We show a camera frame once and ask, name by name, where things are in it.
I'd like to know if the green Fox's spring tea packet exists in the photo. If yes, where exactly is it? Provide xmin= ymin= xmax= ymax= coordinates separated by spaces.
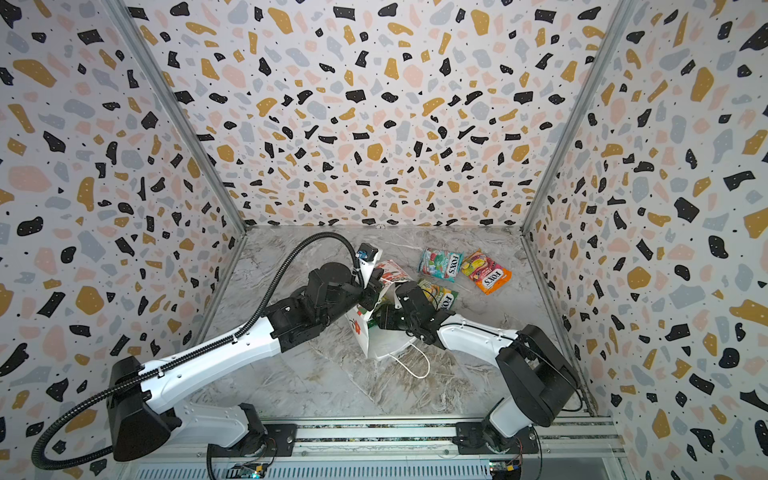
xmin=417 ymin=279 xmax=459 ymax=310

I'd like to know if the white paper gift bag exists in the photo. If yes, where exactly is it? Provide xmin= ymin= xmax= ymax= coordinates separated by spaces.
xmin=345 ymin=260 xmax=431 ymax=379

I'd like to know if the teal Fox's candy packet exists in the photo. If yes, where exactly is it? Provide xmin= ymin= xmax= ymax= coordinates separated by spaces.
xmin=419 ymin=248 xmax=464 ymax=282

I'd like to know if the orange Fox's fruits candy packet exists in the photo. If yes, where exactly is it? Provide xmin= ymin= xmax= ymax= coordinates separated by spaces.
xmin=461 ymin=250 xmax=512 ymax=295

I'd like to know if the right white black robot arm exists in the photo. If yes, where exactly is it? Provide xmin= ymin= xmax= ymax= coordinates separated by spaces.
xmin=372 ymin=281 xmax=579 ymax=453

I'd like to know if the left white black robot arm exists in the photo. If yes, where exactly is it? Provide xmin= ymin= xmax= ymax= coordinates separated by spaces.
xmin=107 ymin=262 xmax=383 ymax=462

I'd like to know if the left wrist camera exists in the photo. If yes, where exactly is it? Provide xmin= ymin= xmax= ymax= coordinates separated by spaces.
xmin=357 ymin=242 xmax=382 ymax=287

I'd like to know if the black corrugated cable conduit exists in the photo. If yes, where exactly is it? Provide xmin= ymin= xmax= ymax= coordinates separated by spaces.
xmin=31 ymin=231 xmax=361 ymax=471

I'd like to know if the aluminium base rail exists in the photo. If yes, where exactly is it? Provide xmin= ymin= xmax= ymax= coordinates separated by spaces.
xmin=116 ymin=416 xmax=634 ymax=479

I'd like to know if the left metal corner post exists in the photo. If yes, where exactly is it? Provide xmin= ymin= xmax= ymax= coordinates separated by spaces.
xmin=103 ymin=0 xmax=247 ymax=235

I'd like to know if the metal corner post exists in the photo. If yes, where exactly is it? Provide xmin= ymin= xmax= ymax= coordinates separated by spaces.
xmin=103 ymin=0 xmax=247 ymax=235
xmin=521 ymin=0 xmax=637 ymax=239

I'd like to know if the right metal corner post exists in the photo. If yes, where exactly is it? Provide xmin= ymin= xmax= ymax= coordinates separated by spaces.
xmin=521 ymin=0 xmax=637 ymax=239

